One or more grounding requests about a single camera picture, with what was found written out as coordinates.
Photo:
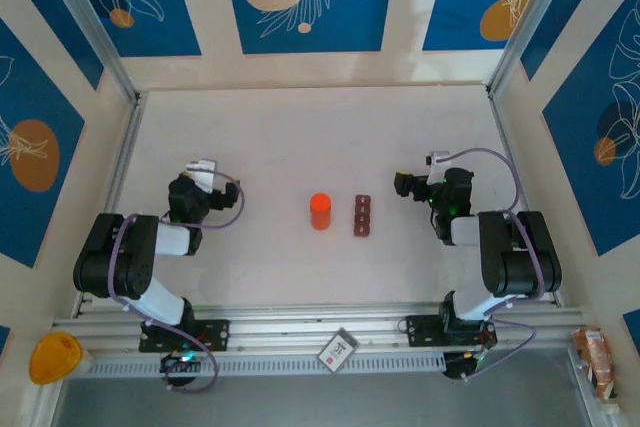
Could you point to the aluminium corner post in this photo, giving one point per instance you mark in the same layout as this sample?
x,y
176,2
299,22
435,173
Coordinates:
x,y
90,22
522,22

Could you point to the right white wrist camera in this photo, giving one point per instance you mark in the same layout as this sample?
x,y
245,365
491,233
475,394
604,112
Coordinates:
x,y
440,158

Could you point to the aluminium cross rails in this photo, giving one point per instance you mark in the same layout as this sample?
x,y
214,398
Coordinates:
x,y
300,327

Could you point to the left aluminium corner post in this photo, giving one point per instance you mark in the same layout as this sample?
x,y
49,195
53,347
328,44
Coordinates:
x,y
90,22

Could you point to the aluminium side rail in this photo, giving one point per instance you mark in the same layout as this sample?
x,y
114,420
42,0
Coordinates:
x,y
501,122
117,182

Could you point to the right black controller board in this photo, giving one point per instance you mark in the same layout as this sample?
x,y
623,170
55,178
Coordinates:
x,y
457,367

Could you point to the dark red pill organizer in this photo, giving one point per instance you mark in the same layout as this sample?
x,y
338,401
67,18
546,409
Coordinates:
x,y
362,217

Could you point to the left aluminium side rail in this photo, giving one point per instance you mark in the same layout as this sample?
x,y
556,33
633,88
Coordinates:
x,y
117,182

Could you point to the left black controller board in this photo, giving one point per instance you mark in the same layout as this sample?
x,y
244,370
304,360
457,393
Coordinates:
x,y
175,362

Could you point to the orange dome lamp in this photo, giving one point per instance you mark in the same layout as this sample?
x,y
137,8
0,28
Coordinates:
x,y
52,359

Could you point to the orange pill bottle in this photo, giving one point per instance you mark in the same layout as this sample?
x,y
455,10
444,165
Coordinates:
x,y
320,214

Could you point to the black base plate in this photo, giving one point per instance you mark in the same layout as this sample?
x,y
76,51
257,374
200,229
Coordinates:
x,y
215,334
422,331

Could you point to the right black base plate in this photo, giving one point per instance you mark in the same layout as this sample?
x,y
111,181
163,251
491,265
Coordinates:
x,y
422,331

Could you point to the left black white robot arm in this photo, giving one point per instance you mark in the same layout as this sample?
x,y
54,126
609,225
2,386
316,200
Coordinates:
x,y
115,257

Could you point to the right aluminium corner post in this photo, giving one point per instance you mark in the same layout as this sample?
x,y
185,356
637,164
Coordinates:
x,y
522,22

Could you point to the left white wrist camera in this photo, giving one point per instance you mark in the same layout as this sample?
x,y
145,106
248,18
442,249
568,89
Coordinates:
x,y
202,172

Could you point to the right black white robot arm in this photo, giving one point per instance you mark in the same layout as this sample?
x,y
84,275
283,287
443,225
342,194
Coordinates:
x,y
520,257

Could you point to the black controller board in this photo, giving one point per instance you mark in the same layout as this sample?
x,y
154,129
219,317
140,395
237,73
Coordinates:
x,y
175,362
457,367

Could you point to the white card with red mark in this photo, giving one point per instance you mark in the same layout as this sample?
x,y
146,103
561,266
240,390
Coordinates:
x,y
339,349

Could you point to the right aluminium side rail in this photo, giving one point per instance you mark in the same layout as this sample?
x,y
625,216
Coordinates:
x,y
501,122

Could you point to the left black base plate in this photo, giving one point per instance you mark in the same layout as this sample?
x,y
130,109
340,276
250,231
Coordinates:
x,y
215,334

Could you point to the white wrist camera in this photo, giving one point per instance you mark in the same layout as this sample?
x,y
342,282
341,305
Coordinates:
x,y
202,172
440,158

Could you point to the brown snack packet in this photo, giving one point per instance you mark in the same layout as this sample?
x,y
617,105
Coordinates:
x,y
595,362

